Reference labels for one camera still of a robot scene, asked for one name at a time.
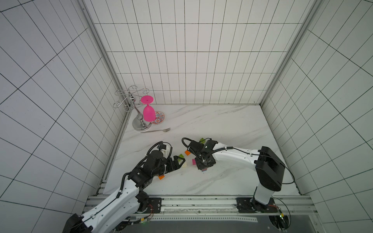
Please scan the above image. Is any silver wire glass rack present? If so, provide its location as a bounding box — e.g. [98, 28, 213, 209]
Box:
[113, 85, 152, 132]

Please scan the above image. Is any pink plastic wine glass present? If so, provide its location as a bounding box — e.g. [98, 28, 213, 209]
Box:
[141, 95, 156, 122]

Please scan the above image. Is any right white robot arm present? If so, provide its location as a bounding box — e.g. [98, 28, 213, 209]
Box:
[182, 138, 286, 213]

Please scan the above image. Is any patterned small bowl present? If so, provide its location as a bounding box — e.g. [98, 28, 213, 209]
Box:
[151, 111, 165, 125]

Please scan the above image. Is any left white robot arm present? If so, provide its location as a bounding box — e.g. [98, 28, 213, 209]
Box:
[62, 150, 186, 233]

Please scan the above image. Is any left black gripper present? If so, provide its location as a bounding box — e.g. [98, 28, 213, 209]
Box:
[152, 155, 185, 176]

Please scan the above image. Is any silver fork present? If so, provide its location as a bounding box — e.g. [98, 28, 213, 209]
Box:
[141, 128, 171, 134]

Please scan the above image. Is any aluminium mounting rail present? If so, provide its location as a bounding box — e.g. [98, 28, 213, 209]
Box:
[83, 194, 321, 223]

